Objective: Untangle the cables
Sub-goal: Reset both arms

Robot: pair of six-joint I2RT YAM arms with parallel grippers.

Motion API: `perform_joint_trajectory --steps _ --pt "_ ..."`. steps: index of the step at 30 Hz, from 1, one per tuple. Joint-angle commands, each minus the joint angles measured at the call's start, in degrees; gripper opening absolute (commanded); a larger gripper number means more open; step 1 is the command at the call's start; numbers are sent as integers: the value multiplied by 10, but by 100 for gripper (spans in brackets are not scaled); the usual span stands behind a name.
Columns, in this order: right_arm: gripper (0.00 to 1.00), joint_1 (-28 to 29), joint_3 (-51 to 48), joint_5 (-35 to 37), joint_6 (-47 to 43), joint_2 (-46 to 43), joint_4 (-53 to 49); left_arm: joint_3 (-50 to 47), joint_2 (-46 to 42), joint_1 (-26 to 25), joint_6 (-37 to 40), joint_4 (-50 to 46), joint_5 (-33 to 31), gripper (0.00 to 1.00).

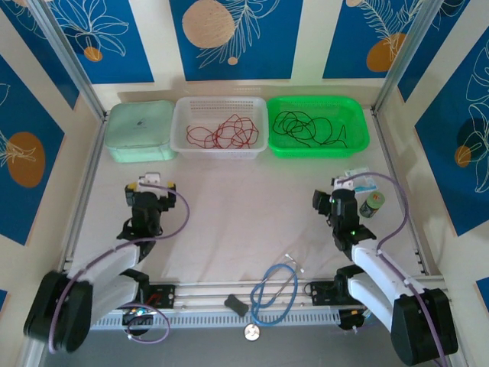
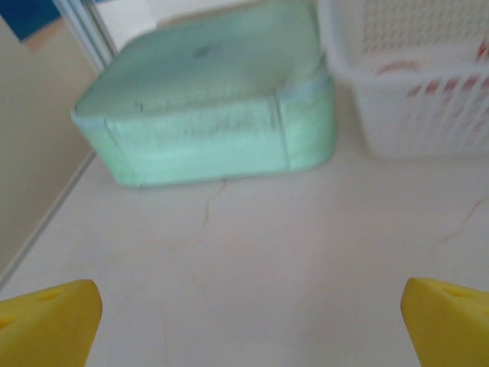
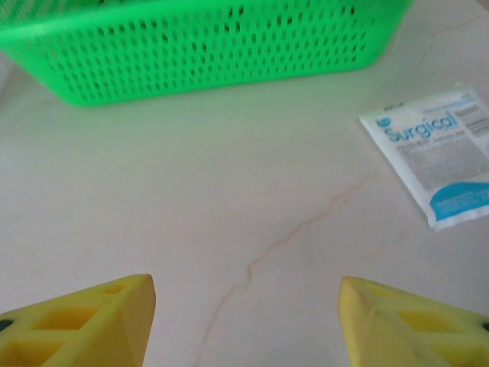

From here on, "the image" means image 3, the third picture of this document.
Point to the white surgical packet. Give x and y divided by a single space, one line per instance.
431 160

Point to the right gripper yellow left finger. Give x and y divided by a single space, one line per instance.
84 329

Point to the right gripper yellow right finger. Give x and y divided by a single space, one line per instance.
401 332

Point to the green plastic basket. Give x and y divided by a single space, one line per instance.
191 49

